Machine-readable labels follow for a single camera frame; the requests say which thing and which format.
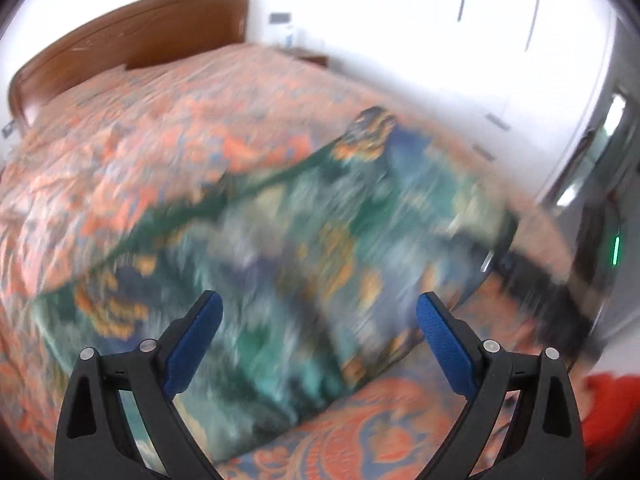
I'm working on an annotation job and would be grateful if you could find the wooden nightstand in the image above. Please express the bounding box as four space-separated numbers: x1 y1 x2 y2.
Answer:
287 47 331 68

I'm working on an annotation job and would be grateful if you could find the wooden headboard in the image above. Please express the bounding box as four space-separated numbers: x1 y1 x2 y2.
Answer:
7 0 251 128

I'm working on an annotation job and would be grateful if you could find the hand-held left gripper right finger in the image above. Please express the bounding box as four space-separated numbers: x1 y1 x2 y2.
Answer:
416 292 586 480

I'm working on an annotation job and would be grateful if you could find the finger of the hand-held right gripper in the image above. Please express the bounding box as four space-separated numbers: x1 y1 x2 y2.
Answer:
479 246 598 348

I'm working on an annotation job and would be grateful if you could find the person's red clothing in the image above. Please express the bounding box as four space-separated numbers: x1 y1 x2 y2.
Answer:
579 372 637 476

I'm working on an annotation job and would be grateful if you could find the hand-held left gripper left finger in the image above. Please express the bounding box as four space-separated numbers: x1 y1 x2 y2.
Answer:
54 290 223 480

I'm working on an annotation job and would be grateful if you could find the green landscape print jacket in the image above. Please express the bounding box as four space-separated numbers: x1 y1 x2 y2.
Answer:
32 106 521 461

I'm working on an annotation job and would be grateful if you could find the orange paisley quilt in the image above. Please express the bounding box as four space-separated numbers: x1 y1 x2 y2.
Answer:
0 42 576 480

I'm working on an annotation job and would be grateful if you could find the white wardrobe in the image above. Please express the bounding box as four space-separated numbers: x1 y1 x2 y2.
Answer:
320 0 621 201

